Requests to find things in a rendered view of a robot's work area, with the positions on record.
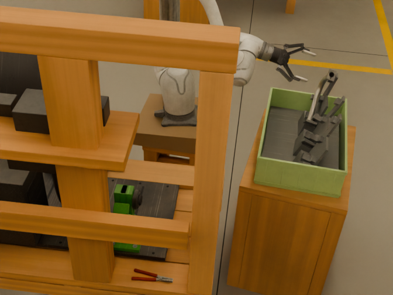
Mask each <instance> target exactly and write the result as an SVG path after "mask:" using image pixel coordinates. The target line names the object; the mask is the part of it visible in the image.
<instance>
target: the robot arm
mask: <svg viewBox="0 0 393 295"><path fill-rule="evenodd" d="M199 1H200V2H201V4H202V5H203V7H204V9H205V12H206V14H207V17H208V19H209V23H210V25H219V26H224V25H223V21H222V18H221V15H220V12H219V8H218V6H217V3H216V1H215V0H199ZM159 13H160V20H166V21H174V22H180V0H159ZM293 47H301V48H298V49H296V50H293V51H291V52H287V51H286V49H287V48H293ZM301 50H302V52H303V53H305V54H308V55H311V56H313V57H315V56H316V54H315V53H312V52H310V50H309V49H306V48H304V44H303V43H298V44H285V45H284V49H280V48H277V47H274V45H273V44H271V43H268V42H265V41H263V40H261V39H259V38H258V37H256V36H253V35H251V34H248V33H243V32H240V42H239V52H238V59H237V69H236V74H234V79H233V85H235V86H238V87H241V86H244V85H245V84H247V83H248V82H249V81H250V79H251V77H252V75H253V71H254V67H255V62H256V58H258V59H261V60H264V61H268V60H269V61H271V62H273V63H276V64H278V67H277V68H276V70H277V71H279V72H280V73H281V74H282V75H283V76H284V77H285V78H286V79H287V80H288V81H289V82H291V81H292V80H296V81H300V80H302V81H304V82H307V81H308V80H307V79H305V78H302V77H300V76H296V75H295V76H294V75H293V73H292V71H291V70H290V68H289V67H288V64H287V63H288V61H289V58H290V55H291V54H294V53H296V52H300V51H301ZM280 66H284V68H285V69H286V71H287V73H288V74H289V75H288V74H287V73H286V72H285V71H284V70H283V69H281V67H280ZM154 73H155V75H156V79H157V81H158V83H159V85H160V87H161V93H162V96H163V102H164V106H163V109H161V110H157V111H155V112H154V116H156V117H161V118H163V121H162V123H161V125H162V127H167V126H197V109H198V106H197V105H196V104H195V84H194V78H193V76H192V74H191V72H190V71H189V70H188V69H182V68H170V67H158V66H154Z"/></svg>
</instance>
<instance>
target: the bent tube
mask: <svg viewBox="0 0 393 295"><path fill-rule="evenodd" d="M336 73H337V71H336V70H333V69H331V68H330V69H329V71H328V73H327V74H326V75H325V76H323V77H322V79H321V80H320V82H319V84H318V86H317V88H316V91H315V95H314V97H313V101H312V105H311V108H310V111H309V115H308V118H307V119H308V120H311V121H313V119H312V118H313V115H314V114H315V111H316V108H317V105H318V101H319V98H320V94H321V92H322V89H323V87H324V85H325V84H326V82H327V80H330V81H334V80H335V76H336Z"/></svg>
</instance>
